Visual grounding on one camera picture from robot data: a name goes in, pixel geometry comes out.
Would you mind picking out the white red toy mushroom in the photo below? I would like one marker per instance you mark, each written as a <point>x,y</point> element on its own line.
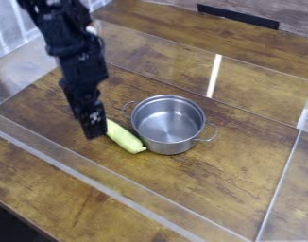
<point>93,30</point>

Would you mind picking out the small stainless steel pot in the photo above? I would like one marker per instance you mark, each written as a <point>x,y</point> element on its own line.
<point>170,123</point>

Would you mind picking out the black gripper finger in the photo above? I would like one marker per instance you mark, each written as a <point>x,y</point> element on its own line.
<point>93,118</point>
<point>74,101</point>

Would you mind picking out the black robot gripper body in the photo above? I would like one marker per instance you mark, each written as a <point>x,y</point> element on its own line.
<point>62,20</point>

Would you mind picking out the clear acrylic enclosure wall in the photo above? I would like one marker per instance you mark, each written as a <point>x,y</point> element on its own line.
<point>89,192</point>

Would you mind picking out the black bar on table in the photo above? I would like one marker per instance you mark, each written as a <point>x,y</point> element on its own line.
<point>238,16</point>

